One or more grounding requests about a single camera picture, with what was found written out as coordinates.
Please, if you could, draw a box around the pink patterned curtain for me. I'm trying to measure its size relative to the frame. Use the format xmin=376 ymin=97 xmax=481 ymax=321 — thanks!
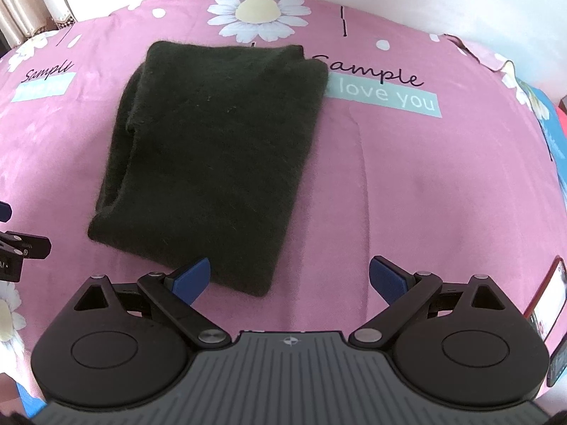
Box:
xmin=1 ymin=0 xmax=77 ymax=48

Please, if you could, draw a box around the red smartphone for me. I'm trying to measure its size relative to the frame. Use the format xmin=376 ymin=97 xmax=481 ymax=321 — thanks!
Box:
xmin=522 ymin=256 xmax=567 ymax=388

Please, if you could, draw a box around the blue floral pillow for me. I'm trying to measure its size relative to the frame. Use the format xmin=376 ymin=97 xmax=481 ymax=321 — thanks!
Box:
xmin=494 ymin=54 xmax=566 ymax=193

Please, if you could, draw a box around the pink floral bed sheet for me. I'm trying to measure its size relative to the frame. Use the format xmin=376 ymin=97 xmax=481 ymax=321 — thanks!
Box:
xmin=1 ymin=0 xmax=566 ymax=393

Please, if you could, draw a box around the black knit sweater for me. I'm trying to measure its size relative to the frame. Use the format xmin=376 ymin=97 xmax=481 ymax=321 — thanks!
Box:
xmin=88 ymin=40 xmax=329 ymax=296

